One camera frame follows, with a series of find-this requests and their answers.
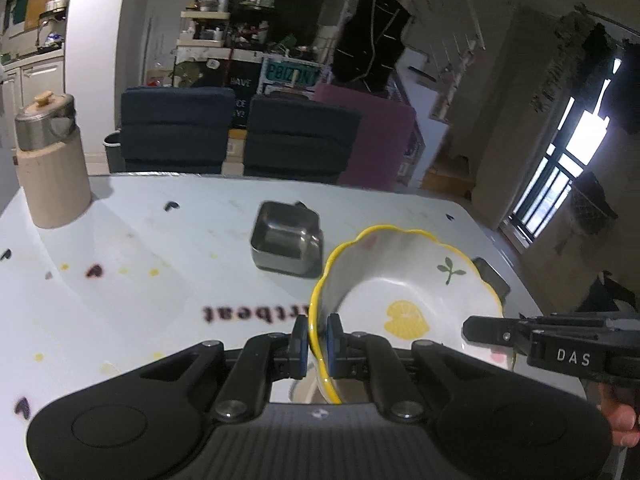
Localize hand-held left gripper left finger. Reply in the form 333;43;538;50
140;317;311;423

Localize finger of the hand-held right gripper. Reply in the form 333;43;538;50
462;315;533;350

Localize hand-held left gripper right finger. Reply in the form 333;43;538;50
325;312;501;423

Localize yellow-rimmed flower print bowl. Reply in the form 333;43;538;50
308;225;506;406

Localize person's right hand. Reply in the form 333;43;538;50
597;384;640;448

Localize square steel bowl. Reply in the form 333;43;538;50
250;201;323;279
471;257;512;307

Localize mesh bag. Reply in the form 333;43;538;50
570;172;619;237

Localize window with black grille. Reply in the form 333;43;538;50
505;60;623;252

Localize beige curtain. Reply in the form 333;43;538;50
472;7;577;232

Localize dark blue chair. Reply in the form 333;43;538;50
121;86;236;174
243;95;362;185

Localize teal sign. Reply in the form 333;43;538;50
262;59;321;87

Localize hanging dark clothes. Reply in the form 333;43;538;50
530;10;640;137

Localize stair railing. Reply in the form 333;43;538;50
410;0;488;121

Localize beige jug with steel lid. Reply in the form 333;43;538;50
14;91;94;230

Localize black vest with white trim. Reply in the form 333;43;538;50
332;0;414;94

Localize white shelf rack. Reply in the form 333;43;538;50
177;6;234;47

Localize white kitchen cabinets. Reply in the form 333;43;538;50
0;0;78;151

